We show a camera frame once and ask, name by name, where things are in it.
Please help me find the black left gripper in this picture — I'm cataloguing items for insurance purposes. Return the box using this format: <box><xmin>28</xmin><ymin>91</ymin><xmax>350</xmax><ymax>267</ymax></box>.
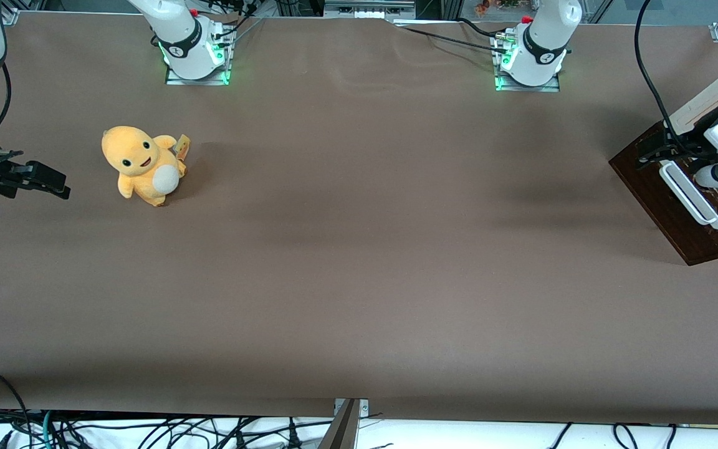
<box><xmin>636</xmin><ymin>117</ymin><xmax>718</xmax><ymax>176</ymax></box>

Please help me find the white handle bar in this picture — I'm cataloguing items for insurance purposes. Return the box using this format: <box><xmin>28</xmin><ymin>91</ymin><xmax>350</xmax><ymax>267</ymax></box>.
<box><xmin>658</xmin><ymin>160</ymin><xmax>718</xmax><ymax>236</ymax></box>

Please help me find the dark wooden base board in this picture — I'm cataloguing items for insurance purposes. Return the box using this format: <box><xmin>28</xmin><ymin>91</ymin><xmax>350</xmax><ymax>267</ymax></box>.
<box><xmin>608</xmin><ymin>122</ymin><xmax>718</xmax><ymax>266</ymax></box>

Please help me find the yellow plush toy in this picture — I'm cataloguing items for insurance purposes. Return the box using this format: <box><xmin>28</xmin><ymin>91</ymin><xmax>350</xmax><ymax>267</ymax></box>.
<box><xmin>101</xmin><ymin>125</ymin><xmax>188</xmax><ymax>208</ymax></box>

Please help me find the brown table cover sheet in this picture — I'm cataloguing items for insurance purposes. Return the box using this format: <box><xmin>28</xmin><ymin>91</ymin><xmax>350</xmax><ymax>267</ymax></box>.
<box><xmin>0</xmin><ymin>11</ymin><xmax>718</xmax><ymax>426</ymax></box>

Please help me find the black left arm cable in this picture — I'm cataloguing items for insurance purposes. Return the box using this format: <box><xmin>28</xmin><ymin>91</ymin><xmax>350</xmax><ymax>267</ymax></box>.
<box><xmin>634</xmin><ymin>0</ymin><xmax>699</xmax><ymax>158</ymax></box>

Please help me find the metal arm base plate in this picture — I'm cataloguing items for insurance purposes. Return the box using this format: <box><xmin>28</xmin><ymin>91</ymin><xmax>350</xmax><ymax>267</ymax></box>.
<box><xmin>494</xmin><ymin>31</ymin><xmax>561</xmax><ymax>93</ymax></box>
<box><xmin>165</xmin><ymin>28</ymin><xmax>233</xmax><ymax>86</ymax></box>

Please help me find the black cable on table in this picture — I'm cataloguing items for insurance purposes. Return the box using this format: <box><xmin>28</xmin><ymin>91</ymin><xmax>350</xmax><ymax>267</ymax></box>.
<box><xmin>395</xmin><ymin>17</ymin><xmax>512</xmax><ymax>56</ymax></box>

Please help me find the aluminium frame profile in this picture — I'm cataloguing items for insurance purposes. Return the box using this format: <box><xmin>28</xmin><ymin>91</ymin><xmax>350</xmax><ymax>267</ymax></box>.
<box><xmin>323</xmin><ymin>0</ymin><xmax>417</xmax><ymax>19</ymax></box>

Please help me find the metal table edge bracket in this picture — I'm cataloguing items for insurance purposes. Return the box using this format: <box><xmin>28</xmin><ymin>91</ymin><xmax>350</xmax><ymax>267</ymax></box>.
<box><xmin>317</xmin><ymin>397</ymin><xmax>370</xmax><ymax>449</ymax></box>

